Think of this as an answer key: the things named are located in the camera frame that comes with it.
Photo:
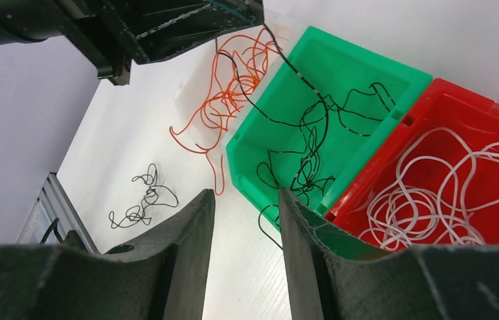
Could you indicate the red plastic bin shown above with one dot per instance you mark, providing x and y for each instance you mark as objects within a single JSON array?
[{"x": 435, "y": 180}]

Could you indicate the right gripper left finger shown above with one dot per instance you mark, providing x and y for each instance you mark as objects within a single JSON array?
[{"x": 160, "y": 274}]

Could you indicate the green plastic bin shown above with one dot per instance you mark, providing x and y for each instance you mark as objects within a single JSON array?
[{"x": 326, "y": 111}]

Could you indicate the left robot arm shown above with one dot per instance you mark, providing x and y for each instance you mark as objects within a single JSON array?
[{"x": 35, "y": 21}]

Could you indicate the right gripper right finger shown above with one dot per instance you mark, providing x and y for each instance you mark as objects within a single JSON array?
[{"x": 333, "y": 275}]

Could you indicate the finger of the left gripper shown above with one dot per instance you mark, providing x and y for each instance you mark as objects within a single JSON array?
[{"x": 152, "y": 31}]

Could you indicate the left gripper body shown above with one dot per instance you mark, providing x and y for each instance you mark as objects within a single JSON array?
[{"x": 99, "y": 30}]

